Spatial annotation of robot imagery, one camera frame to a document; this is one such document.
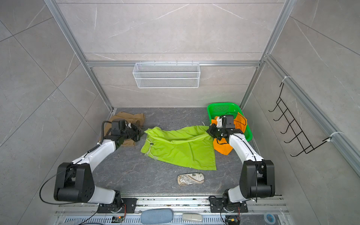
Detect tan khaki shorts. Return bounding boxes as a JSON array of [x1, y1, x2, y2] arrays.
[[109, 112, 145, 147]]

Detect lime green shorts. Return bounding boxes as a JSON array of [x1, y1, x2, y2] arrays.
[[141, 126, 217, 171]]

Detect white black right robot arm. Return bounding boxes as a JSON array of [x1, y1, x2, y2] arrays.
[[207, 124, 276, 207]]

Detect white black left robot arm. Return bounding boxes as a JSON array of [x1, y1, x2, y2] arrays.
[[53, 119, 142, 207]]

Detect orange shorts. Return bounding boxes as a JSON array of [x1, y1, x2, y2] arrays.
[[210, 112, 248, 156]]

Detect green plastic basket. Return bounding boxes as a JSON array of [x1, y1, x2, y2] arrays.
[[207, 102, 253, 145]]

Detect patterned folded cloth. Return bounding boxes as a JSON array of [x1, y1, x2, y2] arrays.
[[177, 172, 205, 186]]

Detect blue grey oval pad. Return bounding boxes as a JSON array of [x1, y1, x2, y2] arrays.
[[141, 209, 173, 225]]

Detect small electronics board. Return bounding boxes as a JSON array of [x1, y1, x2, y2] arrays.
[[111, 216, 125, 224]]

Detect blue tape roll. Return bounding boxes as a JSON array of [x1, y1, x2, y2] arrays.
[[264, 213, 276, 225]]

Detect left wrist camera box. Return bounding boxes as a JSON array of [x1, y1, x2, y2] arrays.
[[110, 119, 127, 136]]

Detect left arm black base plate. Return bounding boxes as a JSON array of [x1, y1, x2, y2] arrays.
[[97, 198, 137, 213]]

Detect white wire mesh basket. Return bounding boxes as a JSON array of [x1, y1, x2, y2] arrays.
[[133, 62, 201, 89]]

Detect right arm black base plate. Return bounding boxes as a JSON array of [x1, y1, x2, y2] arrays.
[[208, 196, 248, 213]]

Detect black wire hook rack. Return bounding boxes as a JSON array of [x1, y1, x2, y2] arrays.
[[268, 83, 332, 158]]

